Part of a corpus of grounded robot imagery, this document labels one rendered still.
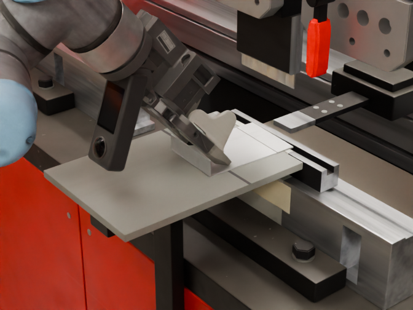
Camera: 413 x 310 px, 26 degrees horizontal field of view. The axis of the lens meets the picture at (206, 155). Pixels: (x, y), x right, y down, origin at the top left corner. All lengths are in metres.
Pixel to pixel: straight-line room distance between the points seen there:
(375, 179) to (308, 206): 2.01
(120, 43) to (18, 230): 0.74
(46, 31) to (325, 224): 0.42
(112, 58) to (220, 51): 0.67
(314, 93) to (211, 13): 0.31
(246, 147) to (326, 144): 2.18
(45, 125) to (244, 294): 0.55
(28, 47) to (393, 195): 2.24
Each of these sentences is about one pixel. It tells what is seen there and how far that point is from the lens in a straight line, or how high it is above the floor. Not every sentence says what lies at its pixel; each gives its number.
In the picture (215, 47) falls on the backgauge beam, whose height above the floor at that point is 0.94.
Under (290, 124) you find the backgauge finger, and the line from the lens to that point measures 1.19.
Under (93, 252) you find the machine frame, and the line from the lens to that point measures 1.38.
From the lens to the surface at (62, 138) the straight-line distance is 1.45.
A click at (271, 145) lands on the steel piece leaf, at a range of 1.14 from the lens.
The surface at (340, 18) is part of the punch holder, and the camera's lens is 0.96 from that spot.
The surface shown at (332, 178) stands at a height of 0.98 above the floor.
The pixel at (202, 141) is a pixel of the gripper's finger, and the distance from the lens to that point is 1.03.
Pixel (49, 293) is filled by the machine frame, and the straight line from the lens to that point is 1.60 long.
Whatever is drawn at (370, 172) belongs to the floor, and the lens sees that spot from 3.16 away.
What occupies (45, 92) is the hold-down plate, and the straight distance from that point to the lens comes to 1.54.
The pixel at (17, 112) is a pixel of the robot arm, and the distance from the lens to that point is 0.78.
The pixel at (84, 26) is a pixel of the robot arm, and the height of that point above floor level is 1.22.
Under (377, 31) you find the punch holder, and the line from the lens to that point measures 0.93.
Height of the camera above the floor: 1.54
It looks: 29 degrees down
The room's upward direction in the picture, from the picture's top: straight up
